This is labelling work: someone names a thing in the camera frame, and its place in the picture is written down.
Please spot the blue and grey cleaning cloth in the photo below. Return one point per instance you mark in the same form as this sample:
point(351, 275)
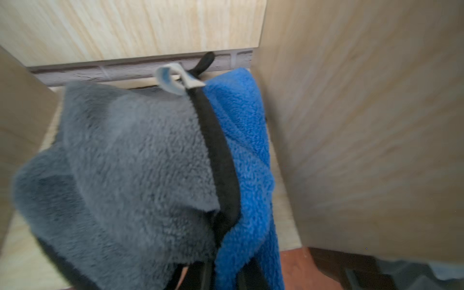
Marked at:
point(139, 181)

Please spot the black toolbox with grey latches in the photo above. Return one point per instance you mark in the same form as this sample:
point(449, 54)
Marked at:
point(361, 272)

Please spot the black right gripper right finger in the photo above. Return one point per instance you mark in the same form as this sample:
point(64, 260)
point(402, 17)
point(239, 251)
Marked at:
point(251, 277)

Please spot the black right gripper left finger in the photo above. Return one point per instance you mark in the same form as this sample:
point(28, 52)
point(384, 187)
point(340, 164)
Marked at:
point(197, 276)

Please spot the light wooden bookshelf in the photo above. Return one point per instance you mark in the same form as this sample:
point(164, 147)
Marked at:
point(365, 103)

